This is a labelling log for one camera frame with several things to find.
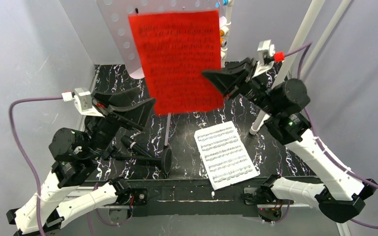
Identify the lilac folding tripod stand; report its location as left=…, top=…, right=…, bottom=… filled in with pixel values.
left=164, top=113, right=171, bottom=147

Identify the red sheet music page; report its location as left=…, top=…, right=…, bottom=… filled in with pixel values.
left=128, top=10, right=223, bottom=116

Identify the lilac perforated music desk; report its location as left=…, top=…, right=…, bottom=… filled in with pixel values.
left=96, top=0, right=234, bottom=79

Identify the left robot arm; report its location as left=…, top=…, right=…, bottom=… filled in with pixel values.
left=6, top=88, right=156, bottom=236

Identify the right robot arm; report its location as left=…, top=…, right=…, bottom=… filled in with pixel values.
left=202, top=58, right=375, bottom=223

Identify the black microphone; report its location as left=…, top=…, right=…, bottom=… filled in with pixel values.
left=121, top=135, right=152, bottom=157

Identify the black microphone desk stand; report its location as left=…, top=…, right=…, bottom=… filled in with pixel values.
left=101, top=146, right=172, bottom=177

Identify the white sheet music page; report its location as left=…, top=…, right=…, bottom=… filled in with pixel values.
left=194, top=121, right=259, bottom=190

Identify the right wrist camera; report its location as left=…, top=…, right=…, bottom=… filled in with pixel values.
left=253, top=40, right=285, bottom=77

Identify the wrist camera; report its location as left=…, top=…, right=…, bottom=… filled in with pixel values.
left=62, top=88, right=104, bottom=117
left=253, top=40, right=285, bottom=77

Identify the white pvc pipe frame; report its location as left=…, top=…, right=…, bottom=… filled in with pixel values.
left=220, top=0, right=353, bottom=136

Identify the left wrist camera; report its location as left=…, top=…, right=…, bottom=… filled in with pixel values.
left=62, top=88, right=104, bottom=117

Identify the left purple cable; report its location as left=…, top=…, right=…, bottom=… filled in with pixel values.
left=8, top=96, right=118, bottom=236

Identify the purple cable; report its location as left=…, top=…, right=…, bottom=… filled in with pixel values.
left=8, top=96, right=118, bottom=236
left=283, top=42, right=378, bottom=230

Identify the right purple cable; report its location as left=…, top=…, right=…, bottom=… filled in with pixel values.
left=283, top=42, right=378, bottom=230

